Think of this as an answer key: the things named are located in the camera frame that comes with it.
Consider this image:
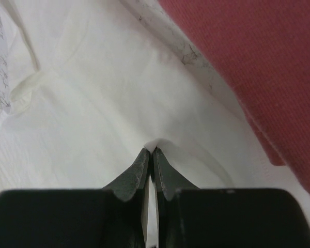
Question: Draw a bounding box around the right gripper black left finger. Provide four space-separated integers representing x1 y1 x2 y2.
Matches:
0 149 150 247

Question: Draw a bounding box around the white printed t-shirt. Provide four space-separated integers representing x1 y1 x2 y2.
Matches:
0 0 310 248

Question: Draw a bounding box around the pink folded t-shirt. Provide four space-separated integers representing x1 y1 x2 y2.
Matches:
160 1 310 194

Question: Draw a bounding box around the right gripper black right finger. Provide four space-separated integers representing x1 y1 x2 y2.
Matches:
152 148 310 247

